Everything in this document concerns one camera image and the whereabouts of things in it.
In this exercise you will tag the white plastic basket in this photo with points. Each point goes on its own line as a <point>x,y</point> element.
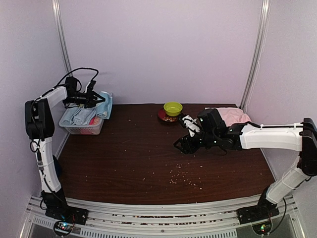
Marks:
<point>85,129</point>

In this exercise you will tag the light blue rolled towel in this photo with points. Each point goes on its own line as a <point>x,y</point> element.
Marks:
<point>77,116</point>

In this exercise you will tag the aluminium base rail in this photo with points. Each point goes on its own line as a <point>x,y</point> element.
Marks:
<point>198,220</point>

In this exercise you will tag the green plastic bowl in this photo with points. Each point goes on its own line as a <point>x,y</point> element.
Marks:
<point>173,109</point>

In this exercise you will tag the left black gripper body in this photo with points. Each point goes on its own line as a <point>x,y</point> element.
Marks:
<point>79,99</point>

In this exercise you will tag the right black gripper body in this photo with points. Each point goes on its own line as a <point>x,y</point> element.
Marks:
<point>209,140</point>

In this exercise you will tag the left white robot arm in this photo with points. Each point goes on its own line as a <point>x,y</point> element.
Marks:
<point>40,129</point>

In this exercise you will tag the red rolled towel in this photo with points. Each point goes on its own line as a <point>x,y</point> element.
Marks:
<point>95,120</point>

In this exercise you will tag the red floral plate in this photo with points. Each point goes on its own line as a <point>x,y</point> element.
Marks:
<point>168,116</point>

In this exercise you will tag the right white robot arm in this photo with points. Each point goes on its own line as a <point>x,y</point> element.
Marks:
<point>300,137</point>

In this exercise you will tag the blue polka dot towel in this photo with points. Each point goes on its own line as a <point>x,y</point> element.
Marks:
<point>103,110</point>

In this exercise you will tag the pink towel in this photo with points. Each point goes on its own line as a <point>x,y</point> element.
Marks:
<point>230,115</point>

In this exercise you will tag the dark blue mug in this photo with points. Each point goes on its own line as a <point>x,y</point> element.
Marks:
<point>57,166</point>

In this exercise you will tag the right aluminium frame post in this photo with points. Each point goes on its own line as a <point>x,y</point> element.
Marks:
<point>255,63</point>

